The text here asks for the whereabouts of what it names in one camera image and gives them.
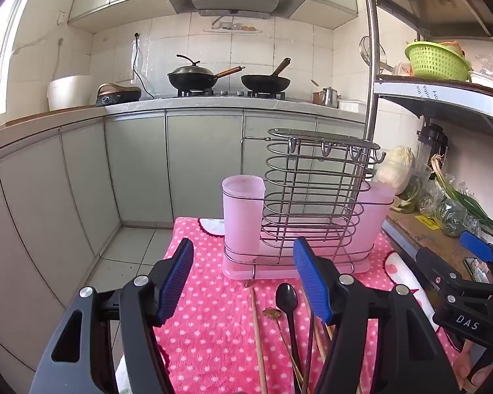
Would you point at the green plastic basket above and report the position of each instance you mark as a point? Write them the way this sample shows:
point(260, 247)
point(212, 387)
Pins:
point(435, 63)

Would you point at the green onions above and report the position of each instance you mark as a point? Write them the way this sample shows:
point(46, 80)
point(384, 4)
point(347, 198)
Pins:
point(467, 203)

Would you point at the white rectangular container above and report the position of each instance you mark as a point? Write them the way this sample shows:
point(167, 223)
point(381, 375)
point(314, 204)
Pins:
point(351, 105)

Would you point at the napa cabbage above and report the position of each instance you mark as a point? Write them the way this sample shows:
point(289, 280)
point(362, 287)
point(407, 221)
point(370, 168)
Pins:
point(396, 168)

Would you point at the pink plastic drip tray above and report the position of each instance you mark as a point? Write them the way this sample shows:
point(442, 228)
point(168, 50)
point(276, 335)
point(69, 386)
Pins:
point(271, 271)

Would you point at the plastic food packet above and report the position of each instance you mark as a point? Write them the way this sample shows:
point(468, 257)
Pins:
point(403, 69)

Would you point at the black electric cooker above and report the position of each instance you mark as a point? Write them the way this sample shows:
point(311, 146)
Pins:
point(115, 97)

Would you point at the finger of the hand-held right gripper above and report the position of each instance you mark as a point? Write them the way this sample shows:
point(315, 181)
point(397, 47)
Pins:
point(476, 244)
point(439, 273)

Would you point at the wooden chopstick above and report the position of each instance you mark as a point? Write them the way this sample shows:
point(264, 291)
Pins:
point(258, 336)
point(321, 342)

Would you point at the glass wall shelf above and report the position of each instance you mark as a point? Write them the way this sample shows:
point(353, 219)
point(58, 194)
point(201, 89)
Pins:
point(230, 29)

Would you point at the black open wok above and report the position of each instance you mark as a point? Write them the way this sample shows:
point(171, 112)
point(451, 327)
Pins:
point(264, 83)

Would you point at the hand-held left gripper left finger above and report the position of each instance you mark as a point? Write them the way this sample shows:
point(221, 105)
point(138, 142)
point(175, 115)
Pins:
point(174, 283)

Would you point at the white plastic tray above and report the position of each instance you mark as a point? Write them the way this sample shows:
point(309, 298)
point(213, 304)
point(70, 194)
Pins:
point(488, 78)

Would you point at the flat cardboard sheet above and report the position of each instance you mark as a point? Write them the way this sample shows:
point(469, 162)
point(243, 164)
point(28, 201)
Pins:
point(414, 230)

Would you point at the pale green lower cabinets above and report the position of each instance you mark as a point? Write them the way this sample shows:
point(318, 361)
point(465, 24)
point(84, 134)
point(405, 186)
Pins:
point(139, 164)

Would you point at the person's right hand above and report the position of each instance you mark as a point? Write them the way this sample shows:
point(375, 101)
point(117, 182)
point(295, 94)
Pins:
point(461, 371)

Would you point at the steel shelf rack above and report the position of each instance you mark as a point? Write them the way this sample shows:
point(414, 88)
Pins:
point(435, 98)

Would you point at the black wok with lid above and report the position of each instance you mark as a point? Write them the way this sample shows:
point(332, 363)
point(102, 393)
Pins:
point(189, 78)

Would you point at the steel kettle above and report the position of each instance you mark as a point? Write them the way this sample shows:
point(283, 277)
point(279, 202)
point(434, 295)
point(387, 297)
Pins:
point(330, 97)

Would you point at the steel mesh skimmer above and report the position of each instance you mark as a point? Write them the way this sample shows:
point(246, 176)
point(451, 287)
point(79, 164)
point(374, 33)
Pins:
point(367, 49)

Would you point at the gas stove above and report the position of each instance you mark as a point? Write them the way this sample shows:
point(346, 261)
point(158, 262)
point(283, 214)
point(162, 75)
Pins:
point(226, 93)

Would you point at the small copper pot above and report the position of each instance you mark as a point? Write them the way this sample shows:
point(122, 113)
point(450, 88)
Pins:
point(317, 98)

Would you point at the black blender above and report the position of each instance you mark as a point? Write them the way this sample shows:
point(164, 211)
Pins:
point(431, 143)

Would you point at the black plastic spoon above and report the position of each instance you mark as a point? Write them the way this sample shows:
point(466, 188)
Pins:
point(286, 296)

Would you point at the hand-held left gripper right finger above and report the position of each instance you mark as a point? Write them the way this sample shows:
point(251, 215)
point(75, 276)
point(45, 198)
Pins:
point(310, 279)

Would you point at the clear bag of vegetables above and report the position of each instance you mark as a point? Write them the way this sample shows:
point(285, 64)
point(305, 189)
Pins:
point(412, 193)
point(451, 215)

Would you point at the pink polka dot cloth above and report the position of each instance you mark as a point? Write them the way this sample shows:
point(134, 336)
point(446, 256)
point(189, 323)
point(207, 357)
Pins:
point(213, 328)

